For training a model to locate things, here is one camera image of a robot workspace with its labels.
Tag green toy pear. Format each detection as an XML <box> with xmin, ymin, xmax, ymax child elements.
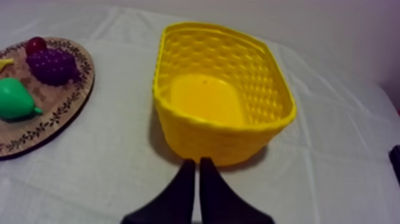
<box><xmin>0</xmin><ymin>77</ymin><xmax>43</xmax><ymax>121</ymax></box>

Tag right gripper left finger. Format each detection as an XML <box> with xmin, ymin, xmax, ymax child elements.
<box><xmin>120</xmin><ymin>158</ymin><xmax>196</xmax><ymax>224</ymax></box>

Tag yellow plastic basket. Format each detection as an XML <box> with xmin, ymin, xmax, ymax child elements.
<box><xmin>152</xmin><ymin>21</ymin><xmax>298</xmax><ymax>166</ymax></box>

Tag small red fruit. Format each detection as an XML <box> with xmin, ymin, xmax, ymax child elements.
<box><xmin>24</xmin><ymin>36</ymin><xmax>48</xmax><ymax>57</ymax></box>

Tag yellow toy banana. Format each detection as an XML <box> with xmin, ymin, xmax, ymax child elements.
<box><xmin>0</xmin><ymin>58</ymin><xmax>15</xmax><ymax>73</ymax></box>

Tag purple toy grapes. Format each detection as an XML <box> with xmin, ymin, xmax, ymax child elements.
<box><xmin>26</xmin><ymin>48</ymin><xmax>81</xmax><ymax>87</ymax></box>

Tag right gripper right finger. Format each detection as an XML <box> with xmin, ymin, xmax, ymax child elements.
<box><xmin>199</xmin><ymin>157</ymin><xmax>276</xmax><ymax>224</ymax></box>

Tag round wooden board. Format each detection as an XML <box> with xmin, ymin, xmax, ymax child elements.
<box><xmin>0</xmin><ymin>37</ymin><xmax>96</xmax><ymax>161</ymax></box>

